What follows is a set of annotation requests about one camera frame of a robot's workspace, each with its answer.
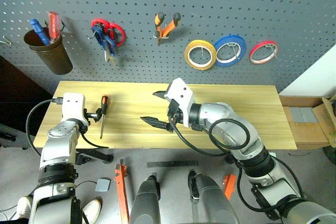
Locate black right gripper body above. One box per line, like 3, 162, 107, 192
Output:
167, 99, 185, 133

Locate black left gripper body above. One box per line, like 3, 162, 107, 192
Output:
83, 107, 98, 126

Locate yellow tape roll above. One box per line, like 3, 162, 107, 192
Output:
184, 39, 217, 71

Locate orange black pliers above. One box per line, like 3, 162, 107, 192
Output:
154, 12, 182, 46

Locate blue handled scissors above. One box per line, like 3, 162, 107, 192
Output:
91, 23, 118, 67

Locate blue tape roll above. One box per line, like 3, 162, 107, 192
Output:
213, 34, 247, 68

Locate red tape roll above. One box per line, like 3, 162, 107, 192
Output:
248, 40, 279, 65

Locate orange black screwdriver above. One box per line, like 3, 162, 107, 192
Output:
99, 94, 110, 139

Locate black table foot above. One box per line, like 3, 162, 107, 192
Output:
75, 149, 114, 166

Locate black flat strip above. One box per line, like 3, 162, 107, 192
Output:
146, 160, 200, 168

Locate grey foot pedal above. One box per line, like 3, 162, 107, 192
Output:
94, 178, 111, 193

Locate long orange bar clamp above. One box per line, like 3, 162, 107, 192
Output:
113, 158, 131, 224

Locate grey rounded leg shell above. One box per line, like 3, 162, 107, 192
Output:
129, 174, 161, 224
187, 170, 239, 224

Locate short orange clamp tool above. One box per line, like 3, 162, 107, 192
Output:
223, 174, 237, 200

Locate white shoe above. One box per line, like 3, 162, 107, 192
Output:
15, 196, 34, 221
81, 199, 102, 224

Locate brown cardboard box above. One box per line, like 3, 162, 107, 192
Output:
278, 95, 330, 150

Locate black round object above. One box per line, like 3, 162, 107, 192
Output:
322, 146, 336, 164

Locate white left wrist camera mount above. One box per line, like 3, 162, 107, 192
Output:
61, 92, 86, 126

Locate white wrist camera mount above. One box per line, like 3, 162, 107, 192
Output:
61, 92, 86, 126
164, 77, 195, 128

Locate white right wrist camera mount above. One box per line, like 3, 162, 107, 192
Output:
164, 77, 195, 128

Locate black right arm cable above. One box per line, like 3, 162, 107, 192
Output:
169, 118, 305, 219

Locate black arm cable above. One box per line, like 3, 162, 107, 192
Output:
169, 118, 305, 219
25, 97, 110, 158

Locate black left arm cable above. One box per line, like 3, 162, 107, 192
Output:
25, 97, 110, 158

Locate red handled scissors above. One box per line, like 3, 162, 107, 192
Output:
91, 18, 127, 64

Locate red handled screwdriver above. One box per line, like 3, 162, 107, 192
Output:
46, 10, 61, 44

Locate blue handled tool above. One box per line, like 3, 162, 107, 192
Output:
29, 18, 51, 46

